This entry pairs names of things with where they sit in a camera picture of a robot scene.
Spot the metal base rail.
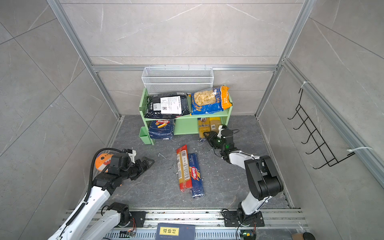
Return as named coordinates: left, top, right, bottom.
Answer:
left=89, top=208, right=309, bottom=240

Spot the Ankara spaghetti packet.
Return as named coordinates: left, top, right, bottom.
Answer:
left=198, top=118, right=211, bottom=142

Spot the blue orange shell pasta bag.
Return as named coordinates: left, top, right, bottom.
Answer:
left=191, top=86, right=232, bottom=115

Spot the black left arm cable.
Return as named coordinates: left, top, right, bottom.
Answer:
left=83, top=147, right=122, bottom=202

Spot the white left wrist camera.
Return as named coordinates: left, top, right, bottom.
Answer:
left=125, top=149, right=137, bottom=164

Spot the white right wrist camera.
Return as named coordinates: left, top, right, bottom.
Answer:
left=218, top=125, right=227, bottom=138

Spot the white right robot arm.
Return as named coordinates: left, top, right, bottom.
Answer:
left=204, top=128, right=284, bottom=227

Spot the blue spaghetti packet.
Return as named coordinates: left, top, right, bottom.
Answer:
left=188, top=153, right=205, bottom=198

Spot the green wooden shelf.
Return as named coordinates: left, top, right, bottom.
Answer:
left=139, top=88, right=233, bottom=145

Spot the orange shark plush toy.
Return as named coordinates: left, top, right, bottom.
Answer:
left=95, top=153, right=113, bottom=172

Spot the black wire hook rack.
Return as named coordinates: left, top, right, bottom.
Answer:
left=288, top=89, right=355, bottom=170

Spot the blue Barilla pasta box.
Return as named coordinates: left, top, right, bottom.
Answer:
left=149, top=120, right=175, bottom=140

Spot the white wire mesh basket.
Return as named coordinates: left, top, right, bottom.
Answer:
left=142, top=67, right=214, bottom=95

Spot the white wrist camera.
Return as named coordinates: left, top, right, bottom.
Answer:
left=125, top=149, right=137, bottom=164
left=218, top=125, right=227, bottom=138

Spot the red spaghetti packet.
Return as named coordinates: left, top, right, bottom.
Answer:
left=177, top=145, right=193, bottom=192

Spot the black pasta bag white label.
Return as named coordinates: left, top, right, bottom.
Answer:
left=145, top=92, right=190, bottom=120

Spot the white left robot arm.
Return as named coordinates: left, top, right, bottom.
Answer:
left=50, top=148, right=155, bottom=240

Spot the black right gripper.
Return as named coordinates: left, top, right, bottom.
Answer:
left=204, top=131, right=227, bottom=152

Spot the yellow spaghetti packet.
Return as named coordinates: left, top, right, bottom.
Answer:
left=210, top=117, right=222, bottom=133

